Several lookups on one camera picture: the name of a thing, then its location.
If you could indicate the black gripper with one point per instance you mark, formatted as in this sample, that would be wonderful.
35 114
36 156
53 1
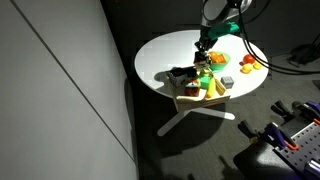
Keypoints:
204 43

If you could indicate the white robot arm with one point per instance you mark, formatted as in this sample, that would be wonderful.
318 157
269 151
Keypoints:
215 24

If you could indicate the orange fruit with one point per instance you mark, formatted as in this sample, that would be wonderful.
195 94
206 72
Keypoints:
212 54

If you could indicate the green bowl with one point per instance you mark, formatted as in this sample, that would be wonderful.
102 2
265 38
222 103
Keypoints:
219 67

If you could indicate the orange block in bowl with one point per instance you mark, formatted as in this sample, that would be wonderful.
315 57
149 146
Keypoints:
219 59

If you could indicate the green block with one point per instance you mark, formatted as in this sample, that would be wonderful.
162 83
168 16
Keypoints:
205 77

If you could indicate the yellow banana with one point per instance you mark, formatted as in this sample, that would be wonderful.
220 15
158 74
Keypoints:
211 88

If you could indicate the red white toy block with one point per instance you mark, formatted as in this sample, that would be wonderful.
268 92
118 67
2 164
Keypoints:
192 88

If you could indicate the grey cube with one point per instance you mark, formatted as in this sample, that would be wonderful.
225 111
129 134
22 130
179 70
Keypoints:
227 81

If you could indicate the wooden tray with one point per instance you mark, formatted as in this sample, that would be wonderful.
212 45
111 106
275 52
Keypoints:
183 102

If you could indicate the red tomato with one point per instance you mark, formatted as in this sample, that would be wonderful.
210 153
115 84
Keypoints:
248 59

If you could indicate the yellow lemon upper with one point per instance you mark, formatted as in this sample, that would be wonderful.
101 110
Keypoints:
247 68

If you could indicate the yellow lemon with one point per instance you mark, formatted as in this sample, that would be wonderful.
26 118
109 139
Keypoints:
247 68
257 65

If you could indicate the yellow lemon lower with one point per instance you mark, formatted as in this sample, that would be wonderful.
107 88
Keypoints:
257 65

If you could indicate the white table leg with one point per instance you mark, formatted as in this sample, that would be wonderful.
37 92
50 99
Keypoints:
183 114

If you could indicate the purple clamp lower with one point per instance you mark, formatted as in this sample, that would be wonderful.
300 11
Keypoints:
271 134

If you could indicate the purple clamp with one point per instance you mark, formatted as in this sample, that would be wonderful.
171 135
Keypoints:
309 110
271 134

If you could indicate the purple clamp upper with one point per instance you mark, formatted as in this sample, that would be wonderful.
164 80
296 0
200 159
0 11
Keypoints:
309 110

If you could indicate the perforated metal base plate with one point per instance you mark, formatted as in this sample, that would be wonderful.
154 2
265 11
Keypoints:
306 157

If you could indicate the aluminium rail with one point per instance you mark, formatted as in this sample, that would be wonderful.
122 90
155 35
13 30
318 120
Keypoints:
311 170

